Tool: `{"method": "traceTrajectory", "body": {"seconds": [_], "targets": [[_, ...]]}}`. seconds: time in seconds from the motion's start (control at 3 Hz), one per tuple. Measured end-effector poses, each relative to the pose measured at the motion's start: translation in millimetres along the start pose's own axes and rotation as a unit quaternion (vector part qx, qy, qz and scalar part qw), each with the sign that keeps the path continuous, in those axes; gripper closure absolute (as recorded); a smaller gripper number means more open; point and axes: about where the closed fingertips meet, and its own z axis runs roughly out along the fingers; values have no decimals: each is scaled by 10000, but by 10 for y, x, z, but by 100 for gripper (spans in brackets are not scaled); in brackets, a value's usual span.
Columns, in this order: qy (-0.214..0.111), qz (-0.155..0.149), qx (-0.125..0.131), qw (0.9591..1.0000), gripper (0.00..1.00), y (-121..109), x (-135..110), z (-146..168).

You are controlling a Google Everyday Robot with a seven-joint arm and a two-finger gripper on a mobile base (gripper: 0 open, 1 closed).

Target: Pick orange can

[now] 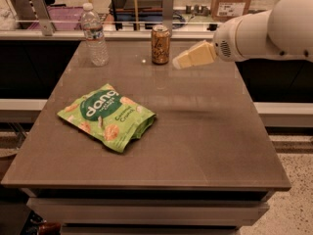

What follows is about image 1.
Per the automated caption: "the middle metal railing bracket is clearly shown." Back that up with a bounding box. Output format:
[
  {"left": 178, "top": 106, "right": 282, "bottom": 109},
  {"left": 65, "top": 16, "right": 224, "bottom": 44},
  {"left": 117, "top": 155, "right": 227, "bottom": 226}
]
[{"left": 162, "top": 0, "right": 174, "bottom": 33}]

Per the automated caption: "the metal railing bracket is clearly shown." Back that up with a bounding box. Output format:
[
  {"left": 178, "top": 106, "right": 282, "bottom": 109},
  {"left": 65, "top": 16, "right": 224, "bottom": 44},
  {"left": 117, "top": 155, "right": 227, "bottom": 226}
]
[
  {"left": 31, "top": 0, "right": 55, "bottom": 36},
  {"left": 162, "top": 0, "right": 174, "bottom": 33}
]

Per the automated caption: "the clear plastic water bottle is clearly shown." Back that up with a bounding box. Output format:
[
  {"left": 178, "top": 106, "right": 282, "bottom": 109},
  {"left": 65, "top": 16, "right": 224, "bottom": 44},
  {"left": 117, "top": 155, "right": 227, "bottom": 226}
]
[{"left": 80, "top": 3, "right": 109, "bottom": 67}]

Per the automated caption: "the purple mat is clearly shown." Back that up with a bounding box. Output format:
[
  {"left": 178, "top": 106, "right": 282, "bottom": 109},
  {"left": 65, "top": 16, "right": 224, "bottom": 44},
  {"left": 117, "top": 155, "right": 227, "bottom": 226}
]
[{"left": 28, "top": 6, "right": 83, "bottom": 30}]

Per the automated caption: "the left metal railing bracket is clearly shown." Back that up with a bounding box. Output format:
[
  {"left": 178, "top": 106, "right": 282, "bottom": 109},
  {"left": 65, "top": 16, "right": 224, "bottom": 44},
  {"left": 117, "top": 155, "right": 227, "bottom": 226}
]
[{"left": 31, "top": 0, "right": 55, "bottom": 36}]

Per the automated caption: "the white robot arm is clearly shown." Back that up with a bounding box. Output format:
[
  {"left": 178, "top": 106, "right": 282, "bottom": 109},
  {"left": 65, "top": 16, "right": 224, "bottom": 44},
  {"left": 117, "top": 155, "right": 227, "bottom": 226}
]
[{"left": 172, "top": 0, "right": 313, "bottom": 70}]

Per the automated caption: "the green snack chip bag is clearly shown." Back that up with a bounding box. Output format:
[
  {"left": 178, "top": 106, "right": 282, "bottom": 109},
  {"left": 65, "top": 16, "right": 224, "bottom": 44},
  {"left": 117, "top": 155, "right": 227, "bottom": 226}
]
[{"left": 58, "top": 83, "right": 156, "bottom": 153}]

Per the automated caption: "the grey table base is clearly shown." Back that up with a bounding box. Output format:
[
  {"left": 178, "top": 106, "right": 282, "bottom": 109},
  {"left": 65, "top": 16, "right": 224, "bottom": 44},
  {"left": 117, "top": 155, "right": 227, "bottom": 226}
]
[{"left": 27, "top": 197, "right": 269, "bottom": 229}]

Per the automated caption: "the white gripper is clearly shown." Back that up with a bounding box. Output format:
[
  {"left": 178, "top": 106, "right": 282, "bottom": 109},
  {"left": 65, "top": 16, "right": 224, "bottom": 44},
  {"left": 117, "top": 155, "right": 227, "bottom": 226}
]
[{"left": 172, "top": 16, "right": 247, "bottom": 70}]

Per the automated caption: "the orange soda can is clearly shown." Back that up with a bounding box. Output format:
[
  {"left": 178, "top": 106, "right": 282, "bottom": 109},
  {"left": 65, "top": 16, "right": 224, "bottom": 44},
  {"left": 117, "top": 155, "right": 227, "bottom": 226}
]
[{"left": 151, "top": 24, "right": 170, "bottom": 65}]

